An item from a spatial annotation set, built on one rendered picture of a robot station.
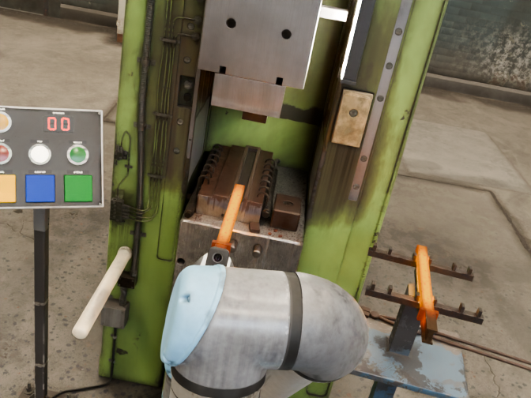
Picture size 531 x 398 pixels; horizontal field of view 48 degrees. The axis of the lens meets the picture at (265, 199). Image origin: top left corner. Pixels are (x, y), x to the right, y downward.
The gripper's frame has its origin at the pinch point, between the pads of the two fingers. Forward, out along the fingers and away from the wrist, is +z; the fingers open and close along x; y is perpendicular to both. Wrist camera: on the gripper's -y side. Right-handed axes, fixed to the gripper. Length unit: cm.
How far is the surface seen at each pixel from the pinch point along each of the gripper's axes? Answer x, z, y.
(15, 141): -61, 26, -5
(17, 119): -62, 29, -11
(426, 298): 55, 12, 10
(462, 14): 200, 637, 24
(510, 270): 169, 206, 110
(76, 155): -46, 30, -2
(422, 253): 58, 36, 11
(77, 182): -44, 26, 4
